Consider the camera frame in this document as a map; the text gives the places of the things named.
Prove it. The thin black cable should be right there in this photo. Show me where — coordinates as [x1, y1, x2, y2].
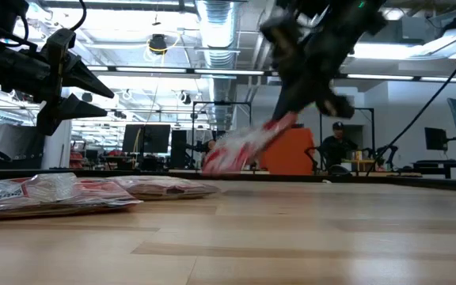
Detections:
[365, 35, 456, 177]

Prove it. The long ceiling light strip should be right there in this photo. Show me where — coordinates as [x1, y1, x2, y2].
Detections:
[115, 66, 267, 76]
[345, 73, 456, 84]

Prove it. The black round ceiling device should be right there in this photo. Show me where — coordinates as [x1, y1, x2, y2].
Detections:
[147, 33, 169, 55]

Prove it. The black computer tower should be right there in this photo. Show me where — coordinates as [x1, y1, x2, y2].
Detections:
[170, 129, 188, 169]

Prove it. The person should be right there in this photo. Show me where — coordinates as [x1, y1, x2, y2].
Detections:
[317, 120, 359, 175]

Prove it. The orange partition panel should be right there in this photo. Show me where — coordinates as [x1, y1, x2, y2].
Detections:
[259, 126, 317, 177]

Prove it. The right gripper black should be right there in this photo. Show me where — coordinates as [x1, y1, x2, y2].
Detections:
[260, 0, 355, 122]

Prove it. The silver ventilation duct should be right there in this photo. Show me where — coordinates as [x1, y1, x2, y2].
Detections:
[194, 0, 249, 131]

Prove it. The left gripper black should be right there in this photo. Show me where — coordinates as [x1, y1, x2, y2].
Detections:
[13, 27, 116, 136]

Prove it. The black metal rack frame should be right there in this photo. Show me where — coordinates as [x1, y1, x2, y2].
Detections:
[191, 100, 253, 175]

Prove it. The large black computer monitor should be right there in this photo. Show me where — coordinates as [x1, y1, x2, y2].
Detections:
[122, 123, 172, 154]

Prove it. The small black computer monitor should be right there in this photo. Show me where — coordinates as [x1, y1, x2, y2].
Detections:
[424, 126, 449, 152]

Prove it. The black desk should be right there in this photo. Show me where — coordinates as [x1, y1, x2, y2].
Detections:
[412, 158, 456, 180]

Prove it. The red popcorn bag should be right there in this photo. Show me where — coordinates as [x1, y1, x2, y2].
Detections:
[0, 172, 144, 221]
[200, 112, 298, 177]
[107, 175, 222, 201]

